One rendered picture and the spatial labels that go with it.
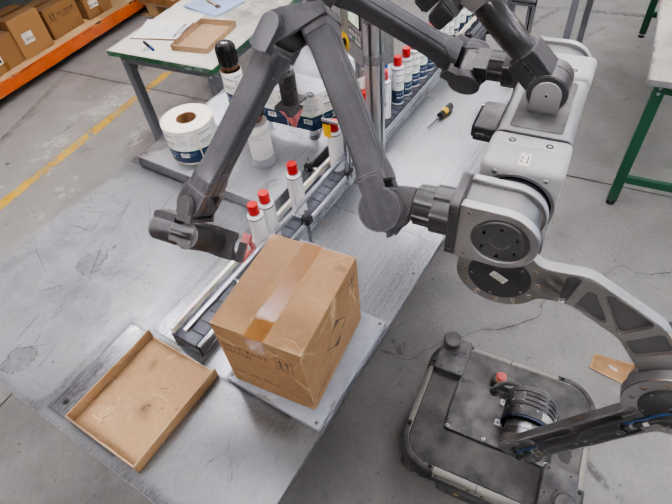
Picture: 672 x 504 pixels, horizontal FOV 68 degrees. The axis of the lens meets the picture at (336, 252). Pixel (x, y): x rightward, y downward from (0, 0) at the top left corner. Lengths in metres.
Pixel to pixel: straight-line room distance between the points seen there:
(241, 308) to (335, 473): 1.13
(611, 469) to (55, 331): 2.03
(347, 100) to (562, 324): 1.89
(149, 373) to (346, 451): 0.97
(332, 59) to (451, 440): 1.43
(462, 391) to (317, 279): 0.98
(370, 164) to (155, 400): 0.91
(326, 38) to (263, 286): 0.58
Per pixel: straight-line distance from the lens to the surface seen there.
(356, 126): 0.90
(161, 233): 1.13
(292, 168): 1.58
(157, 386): 1.50
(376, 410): 2.25
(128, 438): 1.46
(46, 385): 1.66
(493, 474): 1.94
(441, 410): 1.99
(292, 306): 1.16
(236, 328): 1.16
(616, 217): 3.16
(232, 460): 1.34
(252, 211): 1.48
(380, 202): 0.85
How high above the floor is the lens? 2.05
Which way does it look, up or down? 48 degrees down
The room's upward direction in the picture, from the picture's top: 7 degrees counter-clockwise
